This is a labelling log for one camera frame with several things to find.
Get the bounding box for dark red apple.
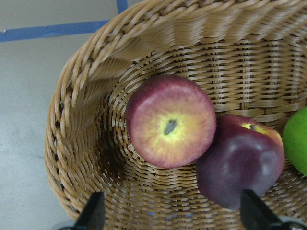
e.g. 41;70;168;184
196;115;284;210

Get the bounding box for brown wicker basket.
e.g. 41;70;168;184
45;0;307;230

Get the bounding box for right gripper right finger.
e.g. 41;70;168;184
240;189;307;230

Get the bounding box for red yellow apple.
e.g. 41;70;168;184
125;75;216;169

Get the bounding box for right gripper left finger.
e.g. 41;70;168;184
72;192;106;230

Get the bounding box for green apple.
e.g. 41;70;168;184
283;106;307;176

